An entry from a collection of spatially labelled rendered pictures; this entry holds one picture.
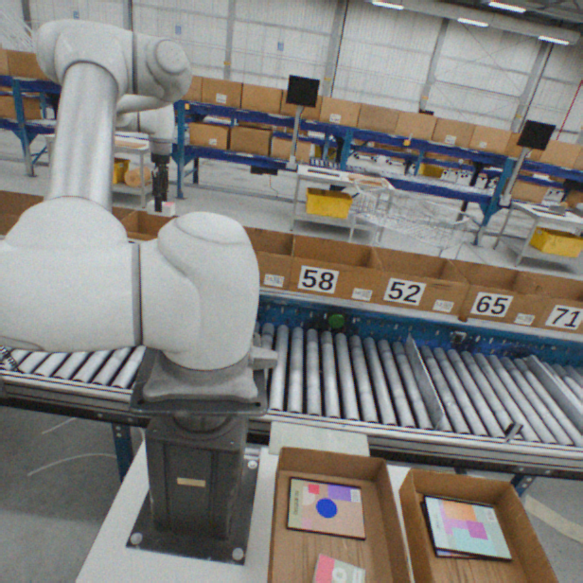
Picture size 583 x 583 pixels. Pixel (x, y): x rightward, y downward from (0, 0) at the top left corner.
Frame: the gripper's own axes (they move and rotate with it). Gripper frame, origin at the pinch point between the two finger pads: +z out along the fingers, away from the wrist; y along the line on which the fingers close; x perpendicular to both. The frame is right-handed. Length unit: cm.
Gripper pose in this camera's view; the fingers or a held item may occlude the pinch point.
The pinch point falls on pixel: (161, 203)
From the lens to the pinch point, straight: 164.7
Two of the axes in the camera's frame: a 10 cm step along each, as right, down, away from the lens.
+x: -9.9, -1.5, -0.4
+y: 0.4, -4.8, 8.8
